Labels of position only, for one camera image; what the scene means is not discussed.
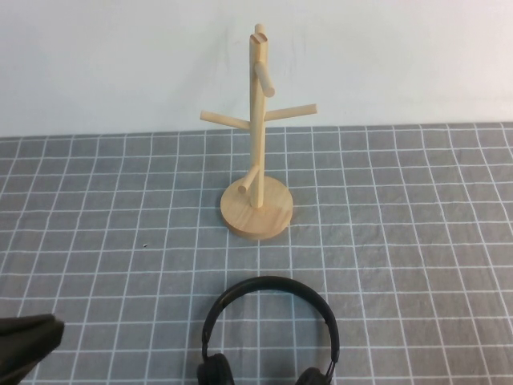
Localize black over-ear headphones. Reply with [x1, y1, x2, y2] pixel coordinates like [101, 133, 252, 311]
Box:
[196, 276, 343, 385]

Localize wooden peg headphone stand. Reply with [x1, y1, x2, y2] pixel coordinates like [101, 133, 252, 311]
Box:
[200, 23, 319, 241]

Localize grey white-checked tablecloth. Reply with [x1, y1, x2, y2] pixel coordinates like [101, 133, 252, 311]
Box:
[0, 123, 513, 385]

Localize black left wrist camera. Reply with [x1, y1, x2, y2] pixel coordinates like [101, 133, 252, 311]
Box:
[0, 312, 66, 385]

